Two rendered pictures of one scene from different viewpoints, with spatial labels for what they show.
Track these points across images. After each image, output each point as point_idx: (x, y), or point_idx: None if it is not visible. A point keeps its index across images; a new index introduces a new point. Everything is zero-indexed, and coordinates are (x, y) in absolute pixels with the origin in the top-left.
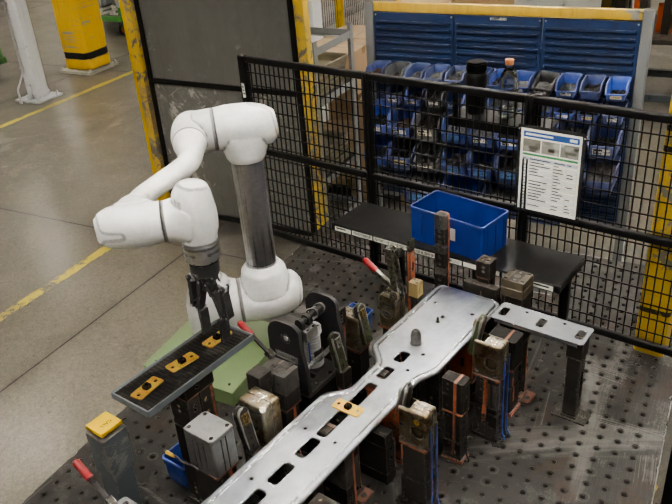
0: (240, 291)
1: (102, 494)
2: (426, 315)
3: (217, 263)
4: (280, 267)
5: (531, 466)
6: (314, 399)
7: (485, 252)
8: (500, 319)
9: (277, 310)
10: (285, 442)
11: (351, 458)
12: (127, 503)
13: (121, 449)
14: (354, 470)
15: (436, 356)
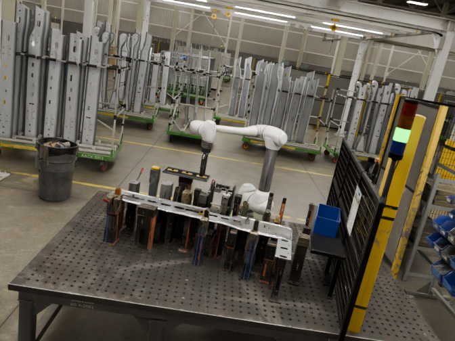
0: (251, 195)
1: (138, 176)
2: (266, 224)
3: (206, 149)
4: (265, 194)
5: (233, 287)
6: (209, 214)
7: (316, 229)
8: (277, 239)
9: (255, 208)
10: (179, 204)
11: (188, 224)
12: (138, 181)
13: (154, 176)
14: (188, 231)
15: (242, 226)
